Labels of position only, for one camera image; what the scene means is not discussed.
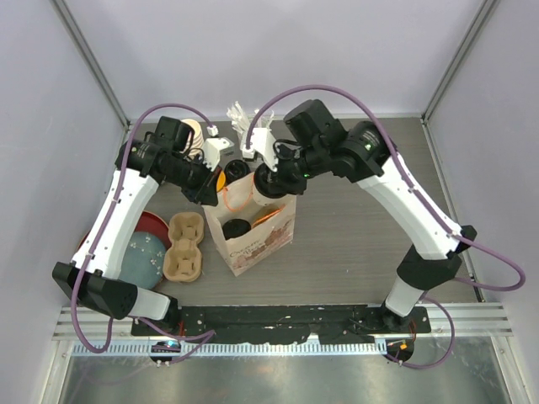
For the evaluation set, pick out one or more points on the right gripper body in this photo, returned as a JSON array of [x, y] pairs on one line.
[[293, 171]]

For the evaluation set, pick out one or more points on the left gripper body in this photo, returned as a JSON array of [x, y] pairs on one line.
[[196, 178]]

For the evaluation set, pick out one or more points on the black lid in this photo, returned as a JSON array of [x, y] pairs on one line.
[[236, 226], [268, 185]]

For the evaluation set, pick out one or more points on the brown paper bag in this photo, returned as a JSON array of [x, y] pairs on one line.
[[272, 226]]

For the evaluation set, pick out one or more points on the paper coffee cup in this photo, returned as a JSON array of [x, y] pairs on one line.
[[260, 199], [230, 236]]

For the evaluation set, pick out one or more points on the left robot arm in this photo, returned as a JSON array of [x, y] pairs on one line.
[[92, 278]]

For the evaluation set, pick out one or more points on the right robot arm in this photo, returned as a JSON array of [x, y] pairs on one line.
[[322, 145]]

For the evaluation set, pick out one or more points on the orange bowl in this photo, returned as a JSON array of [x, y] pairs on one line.
[[221, 182]]

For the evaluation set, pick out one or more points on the stack of black lids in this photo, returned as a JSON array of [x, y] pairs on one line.
[[235, 170]]

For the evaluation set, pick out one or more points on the stack of paper cups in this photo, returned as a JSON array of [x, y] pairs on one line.
[[195, 140]]

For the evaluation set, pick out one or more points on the red round tray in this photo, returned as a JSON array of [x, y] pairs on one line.
[[155, 226]]

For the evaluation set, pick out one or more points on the cardboard cup carrier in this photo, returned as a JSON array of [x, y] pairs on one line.
[[183, 260]]

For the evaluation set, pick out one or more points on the blue-grey plate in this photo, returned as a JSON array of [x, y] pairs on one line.
[[142, 264]]

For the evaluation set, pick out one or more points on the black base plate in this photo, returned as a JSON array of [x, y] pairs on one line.
[[284, 325]]

